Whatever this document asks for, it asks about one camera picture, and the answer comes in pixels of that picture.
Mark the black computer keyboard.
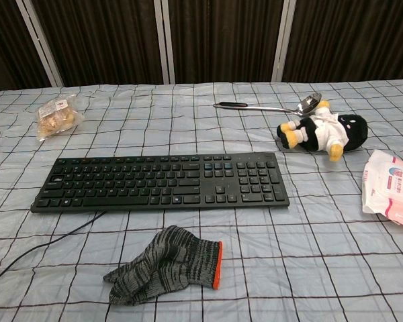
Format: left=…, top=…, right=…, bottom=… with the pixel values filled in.
left=30, top=151, right=291, bottom=214

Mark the grey knit work glove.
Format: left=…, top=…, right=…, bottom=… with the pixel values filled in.
left=102, top=225, right=224, bottom=307

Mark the dark ribbed partition panel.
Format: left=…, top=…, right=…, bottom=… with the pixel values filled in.
left=0, top=0, right=53, bottom=97
left=281, top=0, right=403, bottom=83
left=30, top=0, right=165, bottom=87
left=167, top=0, right=285, bottom=85

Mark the penguin plush in white coat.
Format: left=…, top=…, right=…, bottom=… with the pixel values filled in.
left=275, top=99, right=369, bottom=162

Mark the light blue checked tablecloth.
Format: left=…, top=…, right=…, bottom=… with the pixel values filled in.
left=0, top=78, right=403, bottom=322

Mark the clear bag of snacks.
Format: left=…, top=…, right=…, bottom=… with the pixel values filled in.
left=36, top=93, right=85, bottom=142

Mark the pink white wet wipes pack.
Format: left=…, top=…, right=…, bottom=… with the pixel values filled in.
left=361, top=149, right=403, bottom=234

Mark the steel ladle with black handle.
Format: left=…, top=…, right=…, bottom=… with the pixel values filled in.
left=213, top=92, right=323, bottom=117

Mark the white partition frame post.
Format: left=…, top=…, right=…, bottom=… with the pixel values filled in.
left=153, top=0, right=176, bottom=85
left=15, top=0, right=65, bottom=87
left=271, top=0, right=297, bottom=83

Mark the thin black cable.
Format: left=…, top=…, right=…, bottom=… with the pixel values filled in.
left=0, top=209, right=107, bottom=290

